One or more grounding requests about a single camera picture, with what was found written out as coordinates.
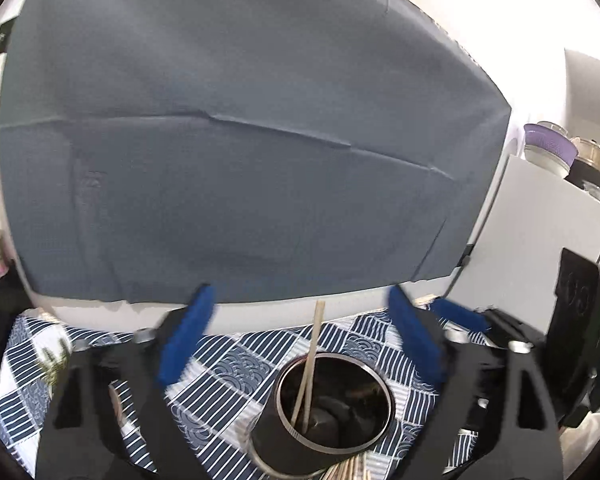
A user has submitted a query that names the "purple strainer bowl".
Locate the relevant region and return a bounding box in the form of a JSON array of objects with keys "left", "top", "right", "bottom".
[{"left": 522, "top": 122, "right": 581, "bottom": 179}]

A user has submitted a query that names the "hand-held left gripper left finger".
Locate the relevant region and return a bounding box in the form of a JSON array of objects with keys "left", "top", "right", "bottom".
[{"left": 35, "top": 284, "right": 218, "bottom": 480}]

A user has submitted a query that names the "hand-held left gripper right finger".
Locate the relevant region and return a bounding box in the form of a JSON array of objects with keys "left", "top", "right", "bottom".
[{"left": 387, "top": 285, "right": 566, "bottom": 480}]

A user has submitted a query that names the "wooden chopstick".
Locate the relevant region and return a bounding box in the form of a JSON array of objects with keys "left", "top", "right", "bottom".
[{"left": 300, "top": 300, "right": 327, "bottom": 435}]

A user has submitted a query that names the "blue white patterned tablecloth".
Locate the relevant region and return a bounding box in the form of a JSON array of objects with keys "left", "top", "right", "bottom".
[{"left": 0, "top": 305, "right": 486, "bottom": 480}]

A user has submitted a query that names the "grey backdrop cloth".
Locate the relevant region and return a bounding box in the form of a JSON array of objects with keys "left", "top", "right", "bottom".
[{"left": 0, "top": 0, "right": 512, "bottom": 306}]

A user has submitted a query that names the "potted cactus in white pot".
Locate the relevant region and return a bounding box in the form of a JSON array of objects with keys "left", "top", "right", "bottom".
[{"left": 39, "top": 339, "right": 75, "bottom": 387}]

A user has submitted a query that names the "white cabinet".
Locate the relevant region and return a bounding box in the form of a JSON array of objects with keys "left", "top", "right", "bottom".
[{"left": 447, "top": 152, "right": 600, "bottom": 321}]

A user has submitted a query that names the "bunch of wooden chopsticks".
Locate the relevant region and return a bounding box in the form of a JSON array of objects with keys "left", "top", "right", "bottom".
[{"left": 322, "top": 452, "right": 381, "bottom": 480}]

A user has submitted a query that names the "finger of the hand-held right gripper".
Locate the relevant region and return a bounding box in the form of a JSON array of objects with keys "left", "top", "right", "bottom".
[{"left": 430, "top": 298, "right": 528, "bottom": 347}]

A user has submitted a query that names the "steel pot with glass lid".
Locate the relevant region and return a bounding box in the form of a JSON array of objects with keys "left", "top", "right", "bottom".
[{"left": 570, "top": 135, "right": 600, "bottom": 197}]

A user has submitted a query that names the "black metal utensil cup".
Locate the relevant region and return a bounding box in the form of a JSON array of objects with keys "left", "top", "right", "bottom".
[{"left": 250, "top": 352, "right": 396, "bottom": 478}]

